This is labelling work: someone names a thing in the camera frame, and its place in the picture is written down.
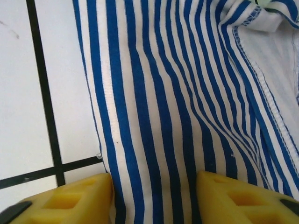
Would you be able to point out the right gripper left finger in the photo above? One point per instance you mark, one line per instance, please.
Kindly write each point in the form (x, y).
(65, 203)

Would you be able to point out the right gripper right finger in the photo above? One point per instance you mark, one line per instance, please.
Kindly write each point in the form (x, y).
(245, 203)

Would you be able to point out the blue white striped tank top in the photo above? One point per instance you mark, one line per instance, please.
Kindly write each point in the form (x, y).
(175, 93)

